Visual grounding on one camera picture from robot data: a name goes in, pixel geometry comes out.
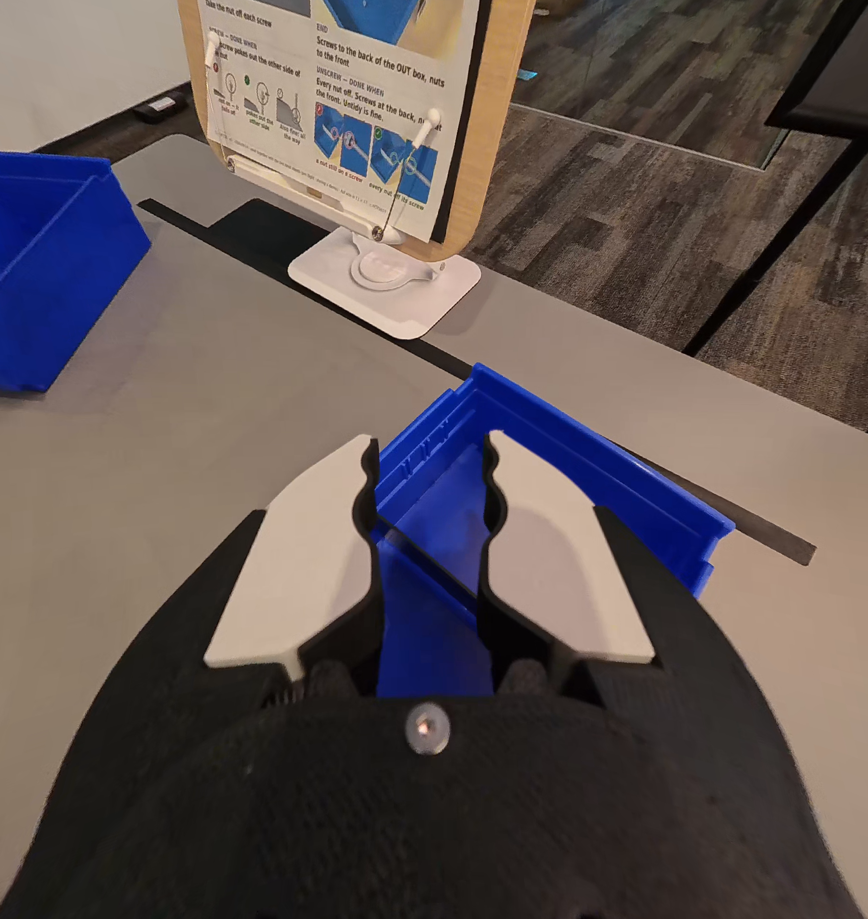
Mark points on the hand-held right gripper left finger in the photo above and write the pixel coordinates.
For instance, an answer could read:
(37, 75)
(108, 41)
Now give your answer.
(297, 574)

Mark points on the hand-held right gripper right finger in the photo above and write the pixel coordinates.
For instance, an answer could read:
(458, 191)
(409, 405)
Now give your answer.
(563, 574)

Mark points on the blue divided plastic bin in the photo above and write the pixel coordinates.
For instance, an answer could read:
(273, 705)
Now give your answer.
(46, 287)

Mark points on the white document stand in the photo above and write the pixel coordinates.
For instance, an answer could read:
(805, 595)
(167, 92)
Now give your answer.
(419, 301)

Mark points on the instruction board on stand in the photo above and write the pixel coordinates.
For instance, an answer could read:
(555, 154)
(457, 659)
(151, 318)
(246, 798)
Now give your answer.
(498, 108)

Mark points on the black flat remote device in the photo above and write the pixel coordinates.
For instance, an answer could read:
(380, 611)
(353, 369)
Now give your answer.
(157, 106)

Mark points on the glass partition panel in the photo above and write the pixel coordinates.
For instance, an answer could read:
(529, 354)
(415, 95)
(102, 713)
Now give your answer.
(656, 72)

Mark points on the black easel stand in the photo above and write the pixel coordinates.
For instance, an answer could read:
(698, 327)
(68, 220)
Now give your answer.
(836, 72)

